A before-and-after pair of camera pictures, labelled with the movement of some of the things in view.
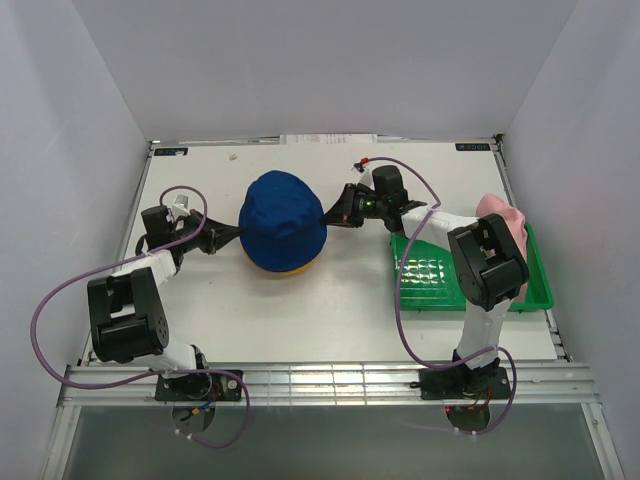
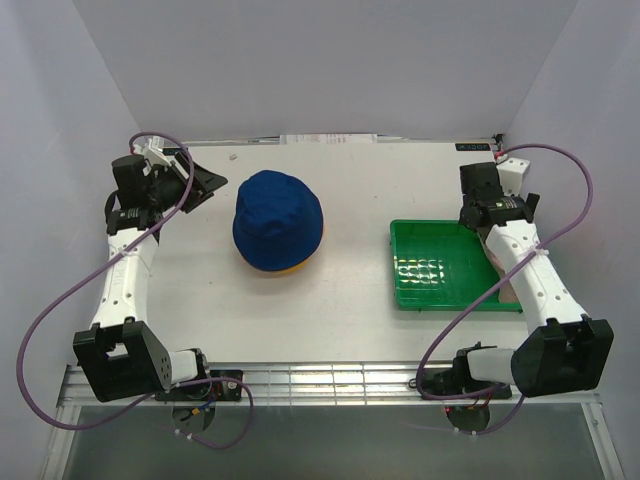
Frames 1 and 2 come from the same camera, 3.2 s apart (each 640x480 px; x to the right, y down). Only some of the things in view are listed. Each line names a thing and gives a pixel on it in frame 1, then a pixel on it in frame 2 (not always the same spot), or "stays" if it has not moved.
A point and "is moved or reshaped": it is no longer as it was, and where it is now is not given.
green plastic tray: x=430 y=280 stays
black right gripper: x=343 y=214 to x=532 y=202
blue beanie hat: x=282 y=222 stays
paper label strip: x=328 y=139 stays
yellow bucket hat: x=291 y=272 is moved or reshaped
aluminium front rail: x=326 y=386 stays
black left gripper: x=214 y=235 to x=203 y=184
